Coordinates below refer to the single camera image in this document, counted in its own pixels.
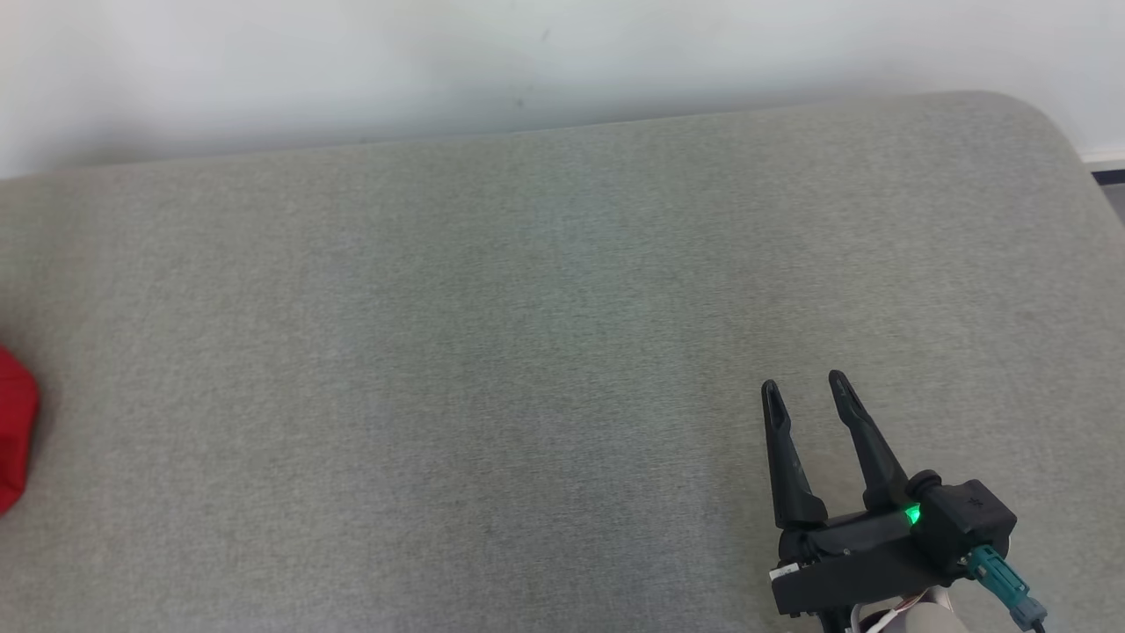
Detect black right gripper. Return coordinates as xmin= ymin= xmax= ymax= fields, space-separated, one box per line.
xmin=761 ymin=369 xmax=952 ymax=619

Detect red shorts with white stripe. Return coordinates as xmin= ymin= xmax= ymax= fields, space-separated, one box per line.
xmin=0 ymin=345 xmax=41 ymax=517

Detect grey fabric sofa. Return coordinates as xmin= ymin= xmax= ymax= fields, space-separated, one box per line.
xmin=0 ymin=91 xmax=1125 ymax=633

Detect thin red white wire bundle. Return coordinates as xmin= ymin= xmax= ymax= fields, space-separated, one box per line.
xmin=846 ymin=593 xmax=929 ymax=633

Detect teal cable connector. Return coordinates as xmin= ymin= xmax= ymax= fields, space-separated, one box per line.
xmin=965 ymin=544 xmax=1049 ymax=628

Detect white wall baseboard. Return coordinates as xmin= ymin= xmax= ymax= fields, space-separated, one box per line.
xmin=1081 ymin=151 xmax=1125 ymax=186

